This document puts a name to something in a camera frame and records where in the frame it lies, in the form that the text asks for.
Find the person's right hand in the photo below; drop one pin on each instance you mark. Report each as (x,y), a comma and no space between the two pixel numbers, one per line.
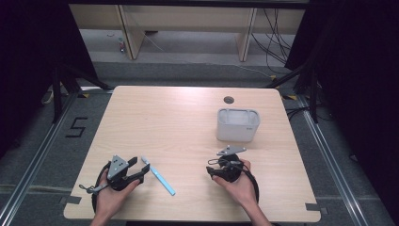
(240,188)

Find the metal floor rail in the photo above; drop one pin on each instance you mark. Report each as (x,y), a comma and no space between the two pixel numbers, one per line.
(329,163)
(37,157)

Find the grey right gripper plug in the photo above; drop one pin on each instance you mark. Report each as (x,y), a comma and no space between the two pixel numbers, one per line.
(235,162)

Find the light wooden furniture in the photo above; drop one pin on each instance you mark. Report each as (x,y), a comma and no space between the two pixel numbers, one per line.
(188,19)

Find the black curtain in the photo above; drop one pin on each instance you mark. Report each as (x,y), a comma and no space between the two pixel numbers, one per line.
(360,78)
(31,62)

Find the grey gripper plug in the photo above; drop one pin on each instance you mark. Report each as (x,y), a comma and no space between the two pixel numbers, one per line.
(99,188)
(235,162)

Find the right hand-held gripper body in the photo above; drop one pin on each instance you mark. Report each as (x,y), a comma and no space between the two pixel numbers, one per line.
(230,171)

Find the white rectangular holder cup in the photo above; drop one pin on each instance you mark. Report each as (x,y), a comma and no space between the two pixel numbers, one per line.
(237,127)

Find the small bottle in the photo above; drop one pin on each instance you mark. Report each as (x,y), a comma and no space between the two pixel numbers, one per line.
(121,45)

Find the person's left hand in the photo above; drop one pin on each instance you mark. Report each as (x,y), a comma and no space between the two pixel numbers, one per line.
(109,197)

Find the black metal stand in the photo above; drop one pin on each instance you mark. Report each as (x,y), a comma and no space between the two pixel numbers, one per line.
(313,94)
(57,94)

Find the grey left gripper plug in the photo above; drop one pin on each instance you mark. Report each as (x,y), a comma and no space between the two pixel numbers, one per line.
(99,188)

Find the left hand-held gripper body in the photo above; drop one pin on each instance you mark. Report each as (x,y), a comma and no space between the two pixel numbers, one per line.
(117,166)

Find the yellow black tape piece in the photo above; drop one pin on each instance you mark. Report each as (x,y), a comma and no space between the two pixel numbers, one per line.
(84,94)
(291,97)

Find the light blue toothbrush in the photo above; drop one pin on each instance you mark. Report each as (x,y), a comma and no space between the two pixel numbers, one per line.
(160,178)

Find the grey tape piece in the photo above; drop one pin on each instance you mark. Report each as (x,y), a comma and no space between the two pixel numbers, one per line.
(313,207)
(71,200)

